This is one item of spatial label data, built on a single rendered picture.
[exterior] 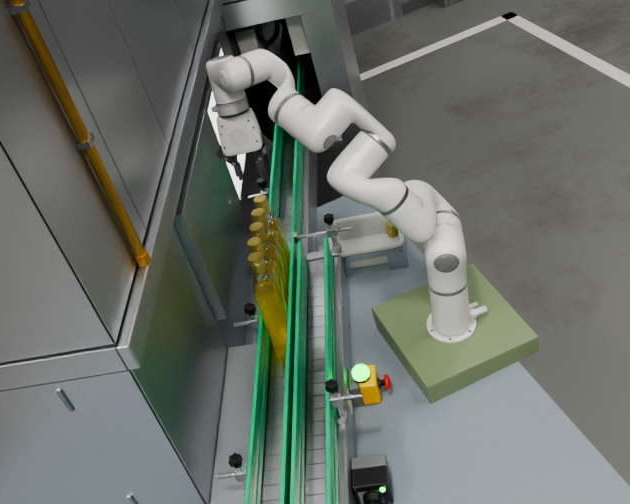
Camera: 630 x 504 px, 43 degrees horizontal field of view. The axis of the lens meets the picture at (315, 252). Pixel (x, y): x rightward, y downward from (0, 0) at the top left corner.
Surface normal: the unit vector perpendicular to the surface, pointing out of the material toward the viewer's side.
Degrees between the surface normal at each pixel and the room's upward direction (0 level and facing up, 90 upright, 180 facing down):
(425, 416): 0
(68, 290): 90
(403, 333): 4
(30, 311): 90
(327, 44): 90
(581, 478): 0
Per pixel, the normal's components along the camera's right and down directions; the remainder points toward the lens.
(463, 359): -0.18, -0.73
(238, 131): -0.05, 0.41
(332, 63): 0.00, 0.64
